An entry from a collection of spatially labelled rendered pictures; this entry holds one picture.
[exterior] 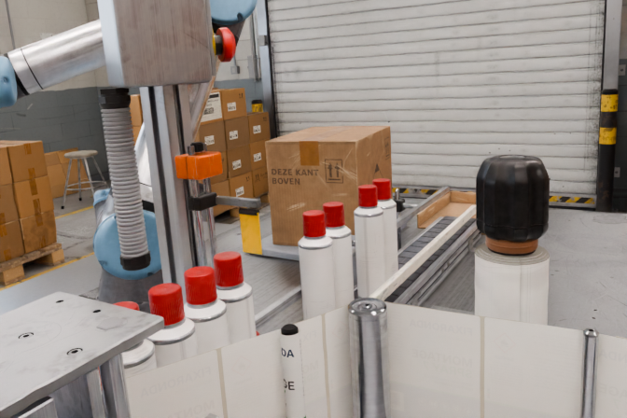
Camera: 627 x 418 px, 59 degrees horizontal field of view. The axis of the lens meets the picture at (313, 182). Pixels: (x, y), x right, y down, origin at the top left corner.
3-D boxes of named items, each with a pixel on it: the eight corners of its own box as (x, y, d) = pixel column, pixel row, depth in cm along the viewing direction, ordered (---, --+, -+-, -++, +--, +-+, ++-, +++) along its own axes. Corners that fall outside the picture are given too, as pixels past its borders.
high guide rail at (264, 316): (134, 417, 58) (132, 405, 58) (127, 413, 59) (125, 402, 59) (449, 191, 148) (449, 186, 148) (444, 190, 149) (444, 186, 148)
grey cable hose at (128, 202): (135, 273, 64) (110, 89, 60) (115, 270, 66) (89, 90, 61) (158, 263, 67) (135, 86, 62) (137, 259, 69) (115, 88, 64)
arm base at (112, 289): (142, 324, 97) (136, 270, 95) (78, 313, 103) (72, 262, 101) (194, 294, 110) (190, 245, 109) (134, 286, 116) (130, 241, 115)
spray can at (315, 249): (327, 351, 83) (319, 218, 78) (298, 344, 85) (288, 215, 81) (343, 336, 87) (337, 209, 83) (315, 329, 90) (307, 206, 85)
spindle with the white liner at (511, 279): (540, 416, 65) (548, 164, 59) (464, 397, 69) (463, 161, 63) (552, 378, 72) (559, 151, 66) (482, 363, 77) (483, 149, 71)
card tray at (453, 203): (512, 237, 144) (513, 223, 143) (417, 228, 157) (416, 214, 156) (534, 209, 169) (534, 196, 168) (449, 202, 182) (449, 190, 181)
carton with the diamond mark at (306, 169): (360, 252, 134) (355, 140, 129) (272, 244, 144) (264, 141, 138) (393, 217, 161) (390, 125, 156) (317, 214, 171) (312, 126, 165)
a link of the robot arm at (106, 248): (153, 268, 101) (251, -19, 100) (160, 295, 87) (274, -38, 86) (85, 251, 96) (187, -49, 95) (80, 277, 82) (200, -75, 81)
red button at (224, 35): (210, 26, 60) (236, 25, 61) (202, 29, 64) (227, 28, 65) (214, 62, 61) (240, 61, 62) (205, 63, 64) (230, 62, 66)
